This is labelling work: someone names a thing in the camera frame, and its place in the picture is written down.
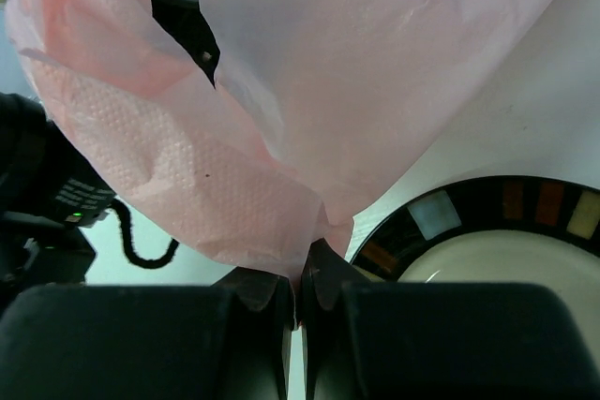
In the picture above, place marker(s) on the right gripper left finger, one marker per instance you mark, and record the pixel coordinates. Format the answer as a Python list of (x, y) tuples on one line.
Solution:
[(230, 340)]

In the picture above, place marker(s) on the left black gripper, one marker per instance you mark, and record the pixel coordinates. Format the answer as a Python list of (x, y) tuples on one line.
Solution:
[(183, 20)]

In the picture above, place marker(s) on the pink plastic bag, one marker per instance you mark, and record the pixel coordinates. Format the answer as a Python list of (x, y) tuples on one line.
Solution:
[(316, 108)]

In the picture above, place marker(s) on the black rimmed ceramic plate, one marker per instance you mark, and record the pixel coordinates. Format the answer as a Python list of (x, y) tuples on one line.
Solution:
[(486, 227)]

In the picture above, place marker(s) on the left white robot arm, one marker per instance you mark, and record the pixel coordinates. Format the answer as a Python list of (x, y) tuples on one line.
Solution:
[(49, 194)]

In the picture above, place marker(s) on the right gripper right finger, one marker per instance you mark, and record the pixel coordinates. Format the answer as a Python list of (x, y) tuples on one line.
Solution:
[(370, 340)]

